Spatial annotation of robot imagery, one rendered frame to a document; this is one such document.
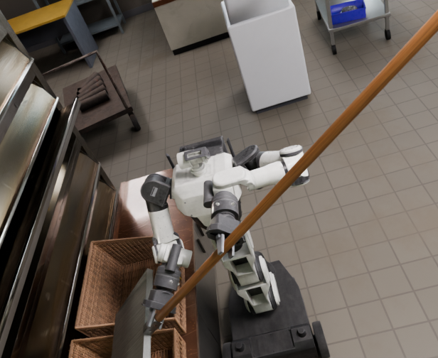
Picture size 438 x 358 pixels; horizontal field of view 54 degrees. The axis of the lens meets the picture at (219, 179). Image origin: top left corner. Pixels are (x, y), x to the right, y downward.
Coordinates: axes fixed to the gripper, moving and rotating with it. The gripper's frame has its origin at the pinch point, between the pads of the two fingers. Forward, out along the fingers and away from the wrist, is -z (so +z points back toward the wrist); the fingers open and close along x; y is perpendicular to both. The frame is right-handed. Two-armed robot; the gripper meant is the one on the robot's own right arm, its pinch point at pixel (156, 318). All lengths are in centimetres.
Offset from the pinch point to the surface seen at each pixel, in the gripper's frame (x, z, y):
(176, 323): -33, 0, -53
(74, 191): 26, 56, -110
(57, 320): 19, -12, -66
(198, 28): -80, 366, -325
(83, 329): 5, -13, -72
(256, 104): -119, 216, -187
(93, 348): -2, -21, -71
